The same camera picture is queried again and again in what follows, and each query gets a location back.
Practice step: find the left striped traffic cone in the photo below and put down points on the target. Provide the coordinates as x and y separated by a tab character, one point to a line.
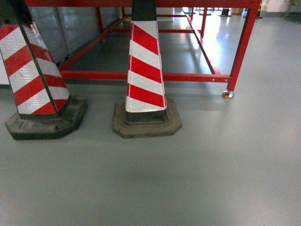
45	108

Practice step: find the red metal frame table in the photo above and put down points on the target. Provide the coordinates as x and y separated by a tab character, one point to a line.
186	53

